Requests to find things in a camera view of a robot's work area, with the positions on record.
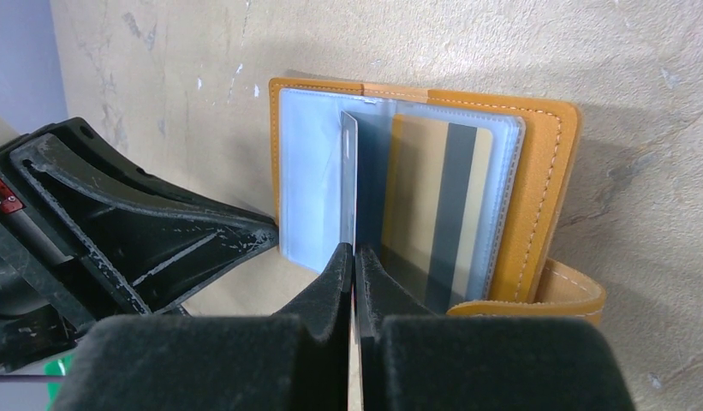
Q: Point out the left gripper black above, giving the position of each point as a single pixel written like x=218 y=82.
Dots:
x=86 y=234

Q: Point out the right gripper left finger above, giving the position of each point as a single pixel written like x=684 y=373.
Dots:
x=321 y=365

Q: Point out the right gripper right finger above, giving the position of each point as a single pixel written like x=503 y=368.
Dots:
x=379 y=302

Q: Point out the orange leather card holder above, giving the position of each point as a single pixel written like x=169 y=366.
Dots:
x=330 y=150

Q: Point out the gold card with black stripe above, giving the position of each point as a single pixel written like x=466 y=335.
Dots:
x=435 y=185

